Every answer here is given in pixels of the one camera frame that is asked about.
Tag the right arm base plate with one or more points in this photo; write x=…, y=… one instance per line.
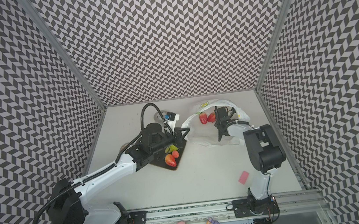
x=251, y=207

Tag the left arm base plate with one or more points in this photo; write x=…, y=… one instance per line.
x=125, y=221

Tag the clear tape roll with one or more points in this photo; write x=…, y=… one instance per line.
x=159, y=117

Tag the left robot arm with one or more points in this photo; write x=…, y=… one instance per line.
x=69, y=201

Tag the fake green fruit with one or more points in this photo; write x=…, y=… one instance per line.
x=170, y=149

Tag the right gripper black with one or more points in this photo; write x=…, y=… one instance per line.
x=222, y=120

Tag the fake red strawberry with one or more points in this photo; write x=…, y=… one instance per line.
x=203, y=118
x=170, y=160

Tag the beige tape roll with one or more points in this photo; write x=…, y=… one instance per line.
x=123, y=146

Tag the pink sticky note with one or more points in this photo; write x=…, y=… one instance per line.
x=244, y=177

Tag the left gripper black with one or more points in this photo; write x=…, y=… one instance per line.
x=178, y=134

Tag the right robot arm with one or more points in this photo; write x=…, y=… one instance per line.
x=266, y=156

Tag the white plastic bag lemon print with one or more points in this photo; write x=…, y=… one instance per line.
x=207, y=135

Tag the fake red fruit piece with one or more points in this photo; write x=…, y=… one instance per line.
x=175, y=154

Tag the aluminium front rail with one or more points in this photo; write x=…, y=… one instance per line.
x=230, y=210

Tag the black square tray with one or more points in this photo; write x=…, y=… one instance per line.
x=159, y=158

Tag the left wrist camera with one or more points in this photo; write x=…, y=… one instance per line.
x=171, y=119

